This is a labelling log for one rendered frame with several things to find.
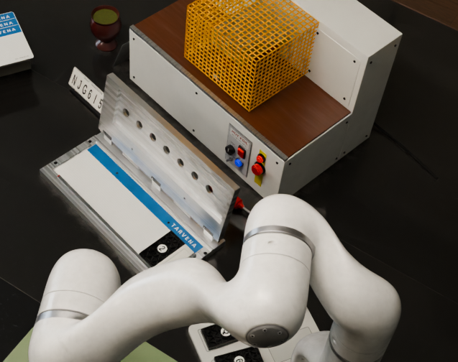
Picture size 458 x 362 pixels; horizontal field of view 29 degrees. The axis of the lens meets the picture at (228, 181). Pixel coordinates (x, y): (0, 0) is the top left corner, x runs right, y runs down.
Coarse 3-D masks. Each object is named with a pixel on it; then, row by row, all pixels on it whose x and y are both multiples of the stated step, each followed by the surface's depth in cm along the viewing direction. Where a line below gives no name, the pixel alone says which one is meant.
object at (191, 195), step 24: (120, 96) 214; (120, 120) 218; (144, 120) 211; (120, 144) 220; (144, 144) 215; (168, 144) 208; (192, 144) 202; (144, 168) 217; (168, 168) 212; (192, 168) 205; (216, 168) 199; (168, 192) 214; (192, 192) 209; (216, 192) 202; (192, 216) 211; (216, 216) 205; (216, 240) 207
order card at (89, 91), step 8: (80, 72) 232; (72, 80) 235; (80, 80) 233; (88, 80) 231; (80, 88) 234; (88, 88) 232; (96, 88) 230; (88, 96) 232; (96, 96) 231; (96, 104) 231
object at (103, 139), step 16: (80, 144) 223; (112, 144) 224; (64, 160) 220; (128, 160) 222; (48, 176) 217; (144, 176) 219; (64, 192) 214; (160, 192) 217; (80, 208) 212; (176, 208) 214; (96, 224) 210; (192, 224) 212; (112, 240) 207; (208, 240) 210; (224, 240) 210; (128, 256) 205; (208, 256) 209
